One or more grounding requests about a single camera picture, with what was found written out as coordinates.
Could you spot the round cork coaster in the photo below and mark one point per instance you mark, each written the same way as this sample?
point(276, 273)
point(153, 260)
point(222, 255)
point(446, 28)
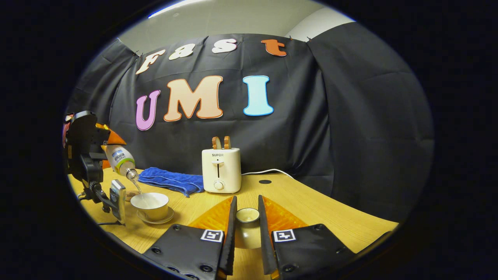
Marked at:
point(129, 195)

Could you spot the blue folded towel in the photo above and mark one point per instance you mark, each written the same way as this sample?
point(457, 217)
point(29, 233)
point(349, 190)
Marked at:
point(171, 179)

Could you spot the cream teacup lid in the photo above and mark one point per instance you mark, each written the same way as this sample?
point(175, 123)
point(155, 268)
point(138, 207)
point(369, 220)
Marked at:
point(248, 233)

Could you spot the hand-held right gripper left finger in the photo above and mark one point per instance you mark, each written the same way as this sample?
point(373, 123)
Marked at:
point(229, 249)

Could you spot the clear water bottle white label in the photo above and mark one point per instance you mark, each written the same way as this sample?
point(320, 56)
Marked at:
point(120, 159)

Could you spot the white toaster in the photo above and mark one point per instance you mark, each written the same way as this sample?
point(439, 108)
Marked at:
point(221, 171)

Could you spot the cream ceramic teacup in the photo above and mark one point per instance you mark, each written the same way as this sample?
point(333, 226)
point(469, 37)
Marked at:
point(151, 208)

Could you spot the black backdrop cloth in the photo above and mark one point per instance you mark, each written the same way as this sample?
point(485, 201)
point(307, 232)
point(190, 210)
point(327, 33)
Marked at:
point(350, 116)

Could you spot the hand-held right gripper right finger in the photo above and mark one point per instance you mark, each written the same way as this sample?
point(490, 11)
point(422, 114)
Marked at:
point(265, 249)

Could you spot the toast bread slice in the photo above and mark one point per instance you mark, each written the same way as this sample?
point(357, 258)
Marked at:
point(227, 142)
point(216, 143)

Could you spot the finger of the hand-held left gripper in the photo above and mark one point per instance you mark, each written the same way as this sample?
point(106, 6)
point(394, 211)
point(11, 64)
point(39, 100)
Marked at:
point(113, 137)
point(66, 130)

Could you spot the cream ceramic saucer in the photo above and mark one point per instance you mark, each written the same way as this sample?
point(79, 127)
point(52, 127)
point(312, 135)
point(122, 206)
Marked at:
point(165, 219)

